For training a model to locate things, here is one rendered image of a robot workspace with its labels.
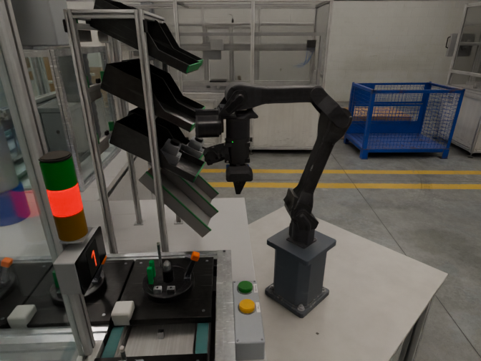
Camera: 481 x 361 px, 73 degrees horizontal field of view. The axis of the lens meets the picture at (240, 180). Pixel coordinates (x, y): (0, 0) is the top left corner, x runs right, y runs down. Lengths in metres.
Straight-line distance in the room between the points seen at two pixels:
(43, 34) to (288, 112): 3.51
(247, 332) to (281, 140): 4.22
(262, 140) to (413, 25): 6.21
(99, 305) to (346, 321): 0.67
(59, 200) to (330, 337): 0.74
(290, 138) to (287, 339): 4.14
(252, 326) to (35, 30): 1.67
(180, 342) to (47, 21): 1.58
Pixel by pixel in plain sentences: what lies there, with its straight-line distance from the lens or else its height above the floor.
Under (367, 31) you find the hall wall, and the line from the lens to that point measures 9.67.
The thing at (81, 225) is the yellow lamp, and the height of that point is 1.28.
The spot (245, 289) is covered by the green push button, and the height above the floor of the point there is 0.97.
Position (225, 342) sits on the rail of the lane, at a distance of 0.84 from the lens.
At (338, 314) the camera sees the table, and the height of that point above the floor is 0.86.
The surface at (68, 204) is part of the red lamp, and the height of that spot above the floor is 1.33.
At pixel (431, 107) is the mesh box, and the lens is 5.24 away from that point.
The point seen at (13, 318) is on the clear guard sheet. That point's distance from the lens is 0.62.
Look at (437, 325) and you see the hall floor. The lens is 2.47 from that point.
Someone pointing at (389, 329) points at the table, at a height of 0.86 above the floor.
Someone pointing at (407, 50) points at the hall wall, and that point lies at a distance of 10.08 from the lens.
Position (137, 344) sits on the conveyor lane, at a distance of 0.92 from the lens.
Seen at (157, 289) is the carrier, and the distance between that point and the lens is 0.91.
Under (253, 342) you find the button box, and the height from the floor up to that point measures 0.96.
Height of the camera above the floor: 1.59
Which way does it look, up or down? 23 degrees down
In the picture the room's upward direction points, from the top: straight up
